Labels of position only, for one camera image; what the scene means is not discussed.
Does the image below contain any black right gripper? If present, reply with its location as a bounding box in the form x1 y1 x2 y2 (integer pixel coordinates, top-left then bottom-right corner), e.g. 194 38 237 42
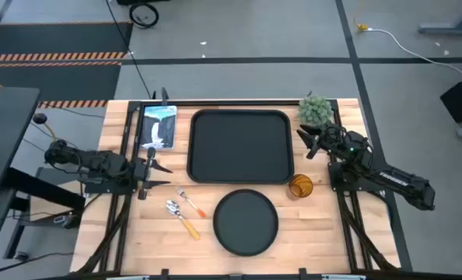
296 124 348 160

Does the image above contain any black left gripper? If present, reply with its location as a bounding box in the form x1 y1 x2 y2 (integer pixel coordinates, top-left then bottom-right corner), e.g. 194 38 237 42
131 146 174 201

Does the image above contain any fork with orange handle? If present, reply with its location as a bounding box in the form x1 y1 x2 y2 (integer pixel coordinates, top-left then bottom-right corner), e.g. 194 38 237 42
175 186 207 219

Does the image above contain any amber glass cup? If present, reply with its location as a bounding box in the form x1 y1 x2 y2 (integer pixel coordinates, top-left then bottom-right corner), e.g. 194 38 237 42
288 173 314 199

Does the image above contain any black round plate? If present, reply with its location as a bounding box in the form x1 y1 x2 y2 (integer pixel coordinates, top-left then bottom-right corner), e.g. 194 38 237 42
212 188 279 257

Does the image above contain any black rectangular tray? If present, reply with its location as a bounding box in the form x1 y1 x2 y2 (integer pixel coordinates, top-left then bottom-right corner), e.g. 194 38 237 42
187 108 295 185

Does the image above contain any small green potted plant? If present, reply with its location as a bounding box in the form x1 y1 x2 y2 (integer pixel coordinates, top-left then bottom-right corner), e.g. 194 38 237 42
297 95 334 128

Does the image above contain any waterfall picture board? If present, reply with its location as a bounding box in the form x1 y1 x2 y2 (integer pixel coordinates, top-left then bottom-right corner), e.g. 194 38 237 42
138 104 178 151

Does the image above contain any black picture stand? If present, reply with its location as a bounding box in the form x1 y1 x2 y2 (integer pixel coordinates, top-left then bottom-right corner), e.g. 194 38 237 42
151 86 170 107

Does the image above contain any small grey floor device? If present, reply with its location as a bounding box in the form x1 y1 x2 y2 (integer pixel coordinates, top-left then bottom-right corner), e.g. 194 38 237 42
53 214 75 227

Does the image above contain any hazard striped floor tape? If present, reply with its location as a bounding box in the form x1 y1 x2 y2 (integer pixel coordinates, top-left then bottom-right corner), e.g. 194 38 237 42
37 100 110 110

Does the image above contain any black desk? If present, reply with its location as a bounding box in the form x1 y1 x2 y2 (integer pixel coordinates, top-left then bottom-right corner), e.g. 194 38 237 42
0 85 41 269

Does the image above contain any black mat with hazard stripes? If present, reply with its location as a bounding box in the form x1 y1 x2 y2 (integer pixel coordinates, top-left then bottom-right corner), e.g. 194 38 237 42
0 21 134 103

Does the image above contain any grey table leg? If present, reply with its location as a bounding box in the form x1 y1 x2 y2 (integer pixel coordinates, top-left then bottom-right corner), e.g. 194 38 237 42
417 0 462 37

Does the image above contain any spoon with yellow handle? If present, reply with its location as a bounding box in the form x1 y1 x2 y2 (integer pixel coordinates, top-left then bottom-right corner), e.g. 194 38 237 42
165 199 201 241

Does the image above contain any black left arm cable bundle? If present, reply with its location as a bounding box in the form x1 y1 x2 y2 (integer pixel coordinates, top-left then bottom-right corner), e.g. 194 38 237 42
75 193 133 274

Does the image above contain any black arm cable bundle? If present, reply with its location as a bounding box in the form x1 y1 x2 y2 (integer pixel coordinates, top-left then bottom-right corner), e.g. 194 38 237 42
75 193 133 274
337 190 396 271

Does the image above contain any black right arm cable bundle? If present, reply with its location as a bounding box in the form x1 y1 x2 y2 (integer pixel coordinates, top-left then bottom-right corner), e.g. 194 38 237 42
337 190 396 271

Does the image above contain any white floor cable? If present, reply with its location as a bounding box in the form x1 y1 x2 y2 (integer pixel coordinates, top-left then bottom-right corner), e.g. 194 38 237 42
366 27 462 81

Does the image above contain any long black floor cable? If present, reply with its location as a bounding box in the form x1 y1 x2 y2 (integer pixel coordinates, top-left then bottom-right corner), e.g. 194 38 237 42
104 0 152 100

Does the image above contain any coiled black cable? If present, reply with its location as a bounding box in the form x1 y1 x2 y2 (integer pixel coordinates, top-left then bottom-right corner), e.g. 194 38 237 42
128 2 160 30

